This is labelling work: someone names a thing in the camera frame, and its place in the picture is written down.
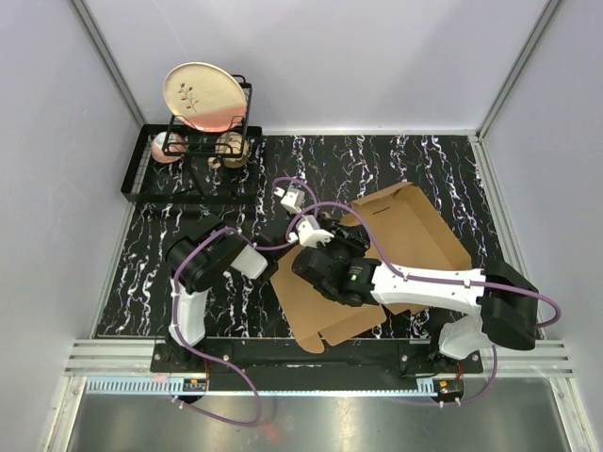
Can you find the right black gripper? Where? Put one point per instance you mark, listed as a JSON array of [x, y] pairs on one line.
[[354, 237]]

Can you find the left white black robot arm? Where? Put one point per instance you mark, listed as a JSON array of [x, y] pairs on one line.
[[198, 262]]

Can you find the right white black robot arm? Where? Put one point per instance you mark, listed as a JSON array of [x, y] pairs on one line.
[[498, 309]]

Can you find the right small control box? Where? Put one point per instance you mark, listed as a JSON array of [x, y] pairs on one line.
[[450, 388]]

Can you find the small control box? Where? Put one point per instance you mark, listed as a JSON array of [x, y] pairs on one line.
[[194, 386], [450, 388]]

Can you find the left small control box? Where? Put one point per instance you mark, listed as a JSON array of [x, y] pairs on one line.
[[194, 386]]

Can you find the black marble pattern mat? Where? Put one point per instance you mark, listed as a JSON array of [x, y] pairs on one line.
[[337, 168]]

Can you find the beige ceramic cup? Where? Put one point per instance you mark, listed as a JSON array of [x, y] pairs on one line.
[[232, 150]]

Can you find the pink white ceramic cup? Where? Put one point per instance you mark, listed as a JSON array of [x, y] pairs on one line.
[[168, 148]]

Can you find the cream pink floral plate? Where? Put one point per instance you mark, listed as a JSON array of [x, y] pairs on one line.
[[205, 97]]

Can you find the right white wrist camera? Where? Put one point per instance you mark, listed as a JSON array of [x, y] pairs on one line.
[[308, 233]]

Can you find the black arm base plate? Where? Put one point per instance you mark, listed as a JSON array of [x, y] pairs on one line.
[[407, 357]]

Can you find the slotted aluminium rail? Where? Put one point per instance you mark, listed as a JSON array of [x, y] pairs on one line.
[[172, 386]]

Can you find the black wire dish rack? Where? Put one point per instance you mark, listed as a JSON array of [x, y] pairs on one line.
[[189, 180]]

